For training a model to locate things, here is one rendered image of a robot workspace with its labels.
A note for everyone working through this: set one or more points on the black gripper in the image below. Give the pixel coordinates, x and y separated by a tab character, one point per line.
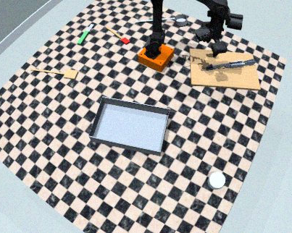
217	47

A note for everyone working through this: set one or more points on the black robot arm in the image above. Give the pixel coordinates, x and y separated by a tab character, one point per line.
219	12

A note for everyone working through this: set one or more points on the white short cylinder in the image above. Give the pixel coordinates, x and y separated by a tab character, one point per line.
216	180

